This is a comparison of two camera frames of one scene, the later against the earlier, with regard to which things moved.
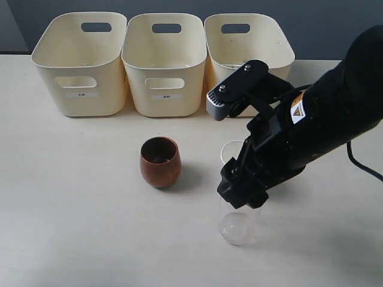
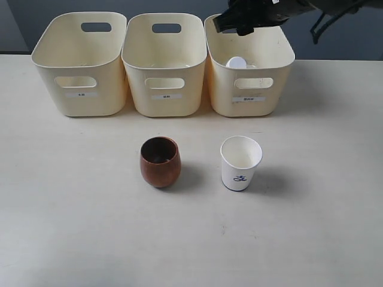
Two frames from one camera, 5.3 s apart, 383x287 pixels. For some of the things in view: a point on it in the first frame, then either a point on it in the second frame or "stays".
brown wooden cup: x=160 y=161 stays
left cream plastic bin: x=79 y=55 stays
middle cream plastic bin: x=165 y=55 stays
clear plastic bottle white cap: x=238 y=226 → x=236 y=62
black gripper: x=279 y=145 → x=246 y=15
